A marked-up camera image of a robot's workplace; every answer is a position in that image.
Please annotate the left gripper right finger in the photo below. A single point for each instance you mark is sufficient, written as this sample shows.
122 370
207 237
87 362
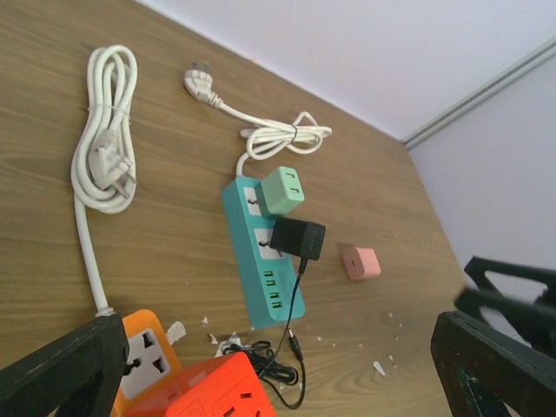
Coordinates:
486 373

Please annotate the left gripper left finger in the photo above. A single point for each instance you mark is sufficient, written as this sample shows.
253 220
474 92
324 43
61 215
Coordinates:
78 374

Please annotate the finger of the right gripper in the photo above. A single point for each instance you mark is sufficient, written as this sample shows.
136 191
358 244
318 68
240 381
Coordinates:
534 322

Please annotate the pink charger cube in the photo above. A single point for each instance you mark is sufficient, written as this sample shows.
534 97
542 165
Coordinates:
361 263

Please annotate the red charger cube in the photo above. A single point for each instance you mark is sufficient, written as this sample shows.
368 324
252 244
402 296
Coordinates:
223 386

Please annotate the black charger adapter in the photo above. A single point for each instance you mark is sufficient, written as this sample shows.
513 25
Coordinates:
296 237

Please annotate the teal power strip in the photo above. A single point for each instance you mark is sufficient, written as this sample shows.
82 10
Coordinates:
267 276

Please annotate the mint green usb adapter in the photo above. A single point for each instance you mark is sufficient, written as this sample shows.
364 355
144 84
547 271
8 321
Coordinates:
279 192

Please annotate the orange power strip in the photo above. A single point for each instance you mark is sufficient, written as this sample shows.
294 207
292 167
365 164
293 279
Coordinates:
151 361

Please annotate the right aluminium frame post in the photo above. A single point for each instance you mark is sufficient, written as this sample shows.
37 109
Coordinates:
510 75

